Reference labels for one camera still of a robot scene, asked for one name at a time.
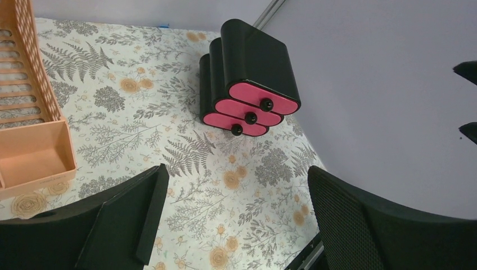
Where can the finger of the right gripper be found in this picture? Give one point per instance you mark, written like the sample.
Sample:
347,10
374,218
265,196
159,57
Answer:
469,130
467,70

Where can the floral table mat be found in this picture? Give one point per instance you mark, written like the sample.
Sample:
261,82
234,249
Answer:
130,95

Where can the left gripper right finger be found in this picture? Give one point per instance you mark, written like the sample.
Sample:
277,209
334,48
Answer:
360,230

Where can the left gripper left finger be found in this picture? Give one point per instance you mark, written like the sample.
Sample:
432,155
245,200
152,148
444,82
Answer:
113,229

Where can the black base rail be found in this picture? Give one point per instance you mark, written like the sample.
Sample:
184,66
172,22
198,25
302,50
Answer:
312,257

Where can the black pink drawer box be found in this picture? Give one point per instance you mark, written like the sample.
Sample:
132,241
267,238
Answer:
247,84

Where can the orange plastic file organizer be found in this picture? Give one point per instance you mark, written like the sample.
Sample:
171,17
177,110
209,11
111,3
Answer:
36,144

